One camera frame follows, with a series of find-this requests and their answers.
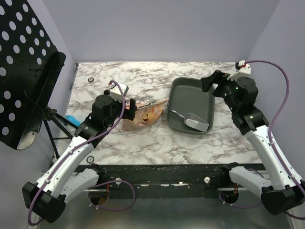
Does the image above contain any pink cat litter bag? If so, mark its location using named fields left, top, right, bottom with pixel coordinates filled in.
left=122, top=98, right=169, bottom=131

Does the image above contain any dark grey litter tray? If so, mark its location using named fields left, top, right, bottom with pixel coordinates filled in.
left=166, top=77, right=215, bottom=135

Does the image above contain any silver metal scoop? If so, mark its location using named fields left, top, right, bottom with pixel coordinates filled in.
left=170, top=110, right=209, bottom=132

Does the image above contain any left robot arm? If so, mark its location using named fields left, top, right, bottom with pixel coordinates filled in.
left=22, top=94, right=137, bottom=226

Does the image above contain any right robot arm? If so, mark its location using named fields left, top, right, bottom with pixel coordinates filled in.
left=200, top=70, right=305, bottom=215

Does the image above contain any black perforated music stand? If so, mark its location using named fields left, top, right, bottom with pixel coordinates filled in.
left=0, top=0, right=76, bottom=151

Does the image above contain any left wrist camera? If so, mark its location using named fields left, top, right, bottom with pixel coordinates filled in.
left=110, top=83, right=129, bottom=101

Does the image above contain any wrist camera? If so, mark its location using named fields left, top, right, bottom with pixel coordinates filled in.
left=227, top=60, right=251, bottom=81
left=110, top=83, right=129, bottom=101

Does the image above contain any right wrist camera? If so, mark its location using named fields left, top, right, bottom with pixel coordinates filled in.
left=227, top=60, right=251, bottom=81

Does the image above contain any blue plastic handle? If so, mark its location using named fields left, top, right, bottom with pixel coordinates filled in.
left=65, top=115, right=81, bottom=126

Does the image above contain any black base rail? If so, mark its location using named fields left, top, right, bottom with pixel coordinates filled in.
left=81, top=163, right=270, bottom=200

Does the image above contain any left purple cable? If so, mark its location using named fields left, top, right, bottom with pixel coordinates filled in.
left=27, top=80, right=136, bottom=226

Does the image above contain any purple cable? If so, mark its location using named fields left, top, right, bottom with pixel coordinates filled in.
left=219, top=60, right=305, bottom=220
left=27, top=80, right=136, bottom=226

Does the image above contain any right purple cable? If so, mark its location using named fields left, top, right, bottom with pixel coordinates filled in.
left=219, top=60, right=305, bottom=220

